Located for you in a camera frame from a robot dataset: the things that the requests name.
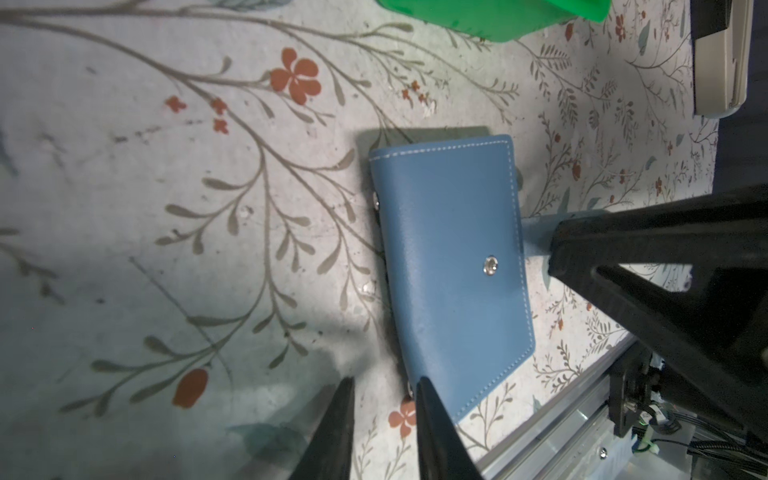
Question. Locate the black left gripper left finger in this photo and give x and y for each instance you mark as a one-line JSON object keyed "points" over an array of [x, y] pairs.
{"points": [[329, 454]]}

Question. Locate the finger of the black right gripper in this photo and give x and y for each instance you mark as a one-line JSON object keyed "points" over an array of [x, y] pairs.
{"points": [[688, 280]]}

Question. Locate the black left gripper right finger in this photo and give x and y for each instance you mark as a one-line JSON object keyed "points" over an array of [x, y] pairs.
{"points": [[441, 453]]}

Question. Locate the blue leather card holder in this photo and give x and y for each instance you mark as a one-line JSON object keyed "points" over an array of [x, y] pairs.
{"points": [[453, 240]]}

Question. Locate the green plastic card tray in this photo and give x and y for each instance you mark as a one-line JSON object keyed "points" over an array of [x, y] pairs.
{"points": [[499, 20]]}

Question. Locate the beige black stapler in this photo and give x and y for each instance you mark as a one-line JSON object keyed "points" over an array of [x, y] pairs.
{"points": [[721, 35]]}

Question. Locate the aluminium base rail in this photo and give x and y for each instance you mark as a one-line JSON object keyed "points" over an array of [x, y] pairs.
{"points": [[630, 416]]}

